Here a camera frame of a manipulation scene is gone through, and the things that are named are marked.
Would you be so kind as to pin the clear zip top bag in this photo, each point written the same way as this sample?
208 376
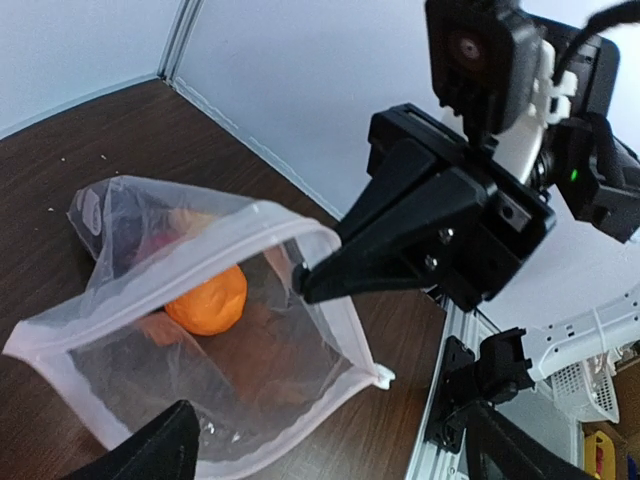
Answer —
258 389

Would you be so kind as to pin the white perforated basket background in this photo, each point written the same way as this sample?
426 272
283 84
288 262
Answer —
585 391

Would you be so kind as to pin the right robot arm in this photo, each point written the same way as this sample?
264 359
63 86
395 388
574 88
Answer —
598 178

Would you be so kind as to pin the orange toy fruit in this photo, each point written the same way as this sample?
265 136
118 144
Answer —
213 307

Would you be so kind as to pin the red toy fruit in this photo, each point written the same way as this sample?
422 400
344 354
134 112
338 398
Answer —
154 243

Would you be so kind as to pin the front aluminium rail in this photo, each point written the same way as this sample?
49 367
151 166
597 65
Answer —
462 334

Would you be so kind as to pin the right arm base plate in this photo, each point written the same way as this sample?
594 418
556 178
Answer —
463 379

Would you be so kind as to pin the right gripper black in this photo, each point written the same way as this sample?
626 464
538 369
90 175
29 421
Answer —
435 212

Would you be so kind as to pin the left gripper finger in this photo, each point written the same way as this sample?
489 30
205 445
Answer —
165 448

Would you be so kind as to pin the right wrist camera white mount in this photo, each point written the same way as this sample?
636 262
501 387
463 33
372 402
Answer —
492 68

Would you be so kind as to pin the dark purple toy fruit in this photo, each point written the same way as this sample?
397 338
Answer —
111 219

